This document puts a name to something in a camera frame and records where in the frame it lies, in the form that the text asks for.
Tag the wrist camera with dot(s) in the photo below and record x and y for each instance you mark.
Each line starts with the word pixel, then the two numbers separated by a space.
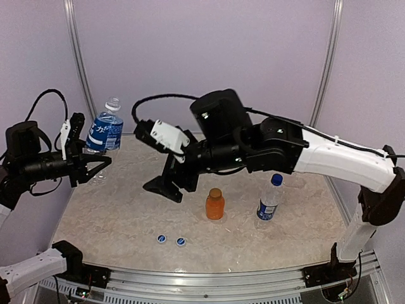
pixel 163 137
pixel 65 138

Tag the orange juice bottle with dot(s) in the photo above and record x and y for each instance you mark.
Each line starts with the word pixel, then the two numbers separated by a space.
pixel 215 204

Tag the blue label water bottle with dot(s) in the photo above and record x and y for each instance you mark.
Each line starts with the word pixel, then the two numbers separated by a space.
pixel 106 130

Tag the clear plastic bottle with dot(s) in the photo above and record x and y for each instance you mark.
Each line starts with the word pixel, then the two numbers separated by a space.
pixel 99 178

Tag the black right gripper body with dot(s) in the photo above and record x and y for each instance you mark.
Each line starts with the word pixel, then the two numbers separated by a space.
pixel 188 180

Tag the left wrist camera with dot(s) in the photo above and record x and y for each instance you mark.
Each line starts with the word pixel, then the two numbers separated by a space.
pixel 65 138

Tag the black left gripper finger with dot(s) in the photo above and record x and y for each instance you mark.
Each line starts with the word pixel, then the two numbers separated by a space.
pixel 94 163
pixel 77 123

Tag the Pepsi water bottle blue cap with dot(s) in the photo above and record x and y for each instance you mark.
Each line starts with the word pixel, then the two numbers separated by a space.
pixel 272 195

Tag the left aluminium corner post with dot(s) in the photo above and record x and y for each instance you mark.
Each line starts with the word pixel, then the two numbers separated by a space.
pixel 77 56

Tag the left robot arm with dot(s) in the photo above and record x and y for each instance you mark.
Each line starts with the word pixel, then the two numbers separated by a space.
pixel 24 165

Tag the white blue bottle cap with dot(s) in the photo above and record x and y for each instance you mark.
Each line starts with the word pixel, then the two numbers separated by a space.
pixel 181 241
pixel 161 239

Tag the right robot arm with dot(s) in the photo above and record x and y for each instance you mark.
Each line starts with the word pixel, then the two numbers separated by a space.
pixel 232 142

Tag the aluminium corner post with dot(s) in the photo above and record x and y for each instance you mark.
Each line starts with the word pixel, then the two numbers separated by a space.
pixel 77 56
pixel 333 41

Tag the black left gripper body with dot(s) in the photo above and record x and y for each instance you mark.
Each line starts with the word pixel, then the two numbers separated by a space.
pixel 73 164

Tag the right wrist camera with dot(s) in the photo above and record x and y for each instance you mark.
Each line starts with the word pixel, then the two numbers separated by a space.
pixel 163 137

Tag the right aluminium corner post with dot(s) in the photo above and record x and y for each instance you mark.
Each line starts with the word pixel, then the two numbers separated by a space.
pixel 333 41

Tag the front aluminium frame rail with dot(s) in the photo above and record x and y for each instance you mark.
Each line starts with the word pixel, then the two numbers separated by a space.
pixel 286 285

